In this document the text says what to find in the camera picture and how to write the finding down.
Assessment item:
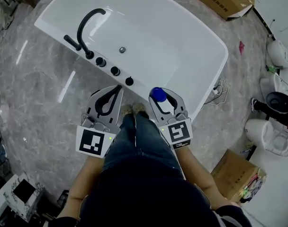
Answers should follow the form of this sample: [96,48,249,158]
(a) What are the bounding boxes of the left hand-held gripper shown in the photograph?
[75,85,124,159]

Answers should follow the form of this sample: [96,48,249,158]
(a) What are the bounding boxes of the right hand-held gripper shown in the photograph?
[148,87,194,151]

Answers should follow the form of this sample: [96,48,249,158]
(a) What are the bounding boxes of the blue capped bottle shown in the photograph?
[150,87,169,104]

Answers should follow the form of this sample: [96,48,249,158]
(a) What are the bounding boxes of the white bathtub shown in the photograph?
[34,0,229,125]

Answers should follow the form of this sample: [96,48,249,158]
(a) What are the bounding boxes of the person's left forearm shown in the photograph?
[55,153,107,223]

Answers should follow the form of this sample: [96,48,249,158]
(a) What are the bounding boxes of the person's right forearm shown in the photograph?
[176,147,241,209]

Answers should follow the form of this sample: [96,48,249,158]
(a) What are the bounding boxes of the person's left patterned shoe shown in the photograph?
[121,104,133,116]

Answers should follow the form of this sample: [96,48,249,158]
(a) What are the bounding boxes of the person's patterned shoe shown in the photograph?
[132,103,147,115]
[121,104,133,116]

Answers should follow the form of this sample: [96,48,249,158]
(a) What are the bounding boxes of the person's right patterned shoe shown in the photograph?
[132,103,147,115]

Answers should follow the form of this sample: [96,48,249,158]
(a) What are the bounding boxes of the person's blue jeans legs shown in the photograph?
[102,112,185,182]

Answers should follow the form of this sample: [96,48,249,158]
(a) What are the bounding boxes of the black curved faucet spout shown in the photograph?
[76,8,107,60]

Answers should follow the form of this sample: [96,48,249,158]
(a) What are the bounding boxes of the open cardboard box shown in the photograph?
[210,148,268,207]

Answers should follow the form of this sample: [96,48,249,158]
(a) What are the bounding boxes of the person's dark shirt torso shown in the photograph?
[55,154,253,227]

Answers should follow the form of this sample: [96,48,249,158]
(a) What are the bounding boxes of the black object on floor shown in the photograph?
[55,189,70,208]

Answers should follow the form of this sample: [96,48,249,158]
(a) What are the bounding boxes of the white toilet black seat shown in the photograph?
[260,74,288,115]

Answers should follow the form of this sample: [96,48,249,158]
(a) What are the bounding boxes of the colourful items in box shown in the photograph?
[238,173,266,204]

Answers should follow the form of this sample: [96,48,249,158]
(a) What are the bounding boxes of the small white toilet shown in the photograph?
[266,40,288,69]

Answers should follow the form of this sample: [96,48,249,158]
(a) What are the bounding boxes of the marble patterned cabinet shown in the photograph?
[0,171,45,227]

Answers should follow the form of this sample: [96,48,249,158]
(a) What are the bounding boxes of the white power strip with cable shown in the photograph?
[204,79,230,106]

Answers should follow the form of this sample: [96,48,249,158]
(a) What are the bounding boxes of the black hand shower handle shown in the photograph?
[63,35,81,52]

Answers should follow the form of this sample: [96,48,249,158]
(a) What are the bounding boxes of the thin black cable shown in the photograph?
[264,19,276,71]

